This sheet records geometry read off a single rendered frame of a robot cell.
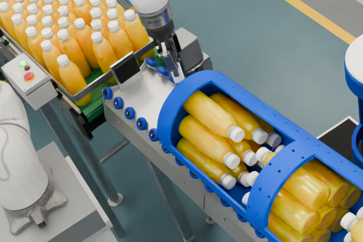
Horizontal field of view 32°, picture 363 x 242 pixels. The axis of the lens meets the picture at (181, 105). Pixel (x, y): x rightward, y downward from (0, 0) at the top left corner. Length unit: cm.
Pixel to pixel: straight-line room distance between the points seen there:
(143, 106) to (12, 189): 65
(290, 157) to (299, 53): 210
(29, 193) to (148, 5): 62
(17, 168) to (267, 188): 67
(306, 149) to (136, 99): 86
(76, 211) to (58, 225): 6
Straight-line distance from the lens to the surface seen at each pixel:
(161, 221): 307
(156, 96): 225
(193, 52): 256
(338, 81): 344
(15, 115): 190
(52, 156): 203
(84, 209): 183
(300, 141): 161
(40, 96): 229
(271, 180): 155
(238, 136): 172
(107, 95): 227
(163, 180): 257
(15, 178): 177
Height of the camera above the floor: 246
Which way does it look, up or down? 45 degrees down
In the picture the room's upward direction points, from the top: 20 degrees counter-clockwise
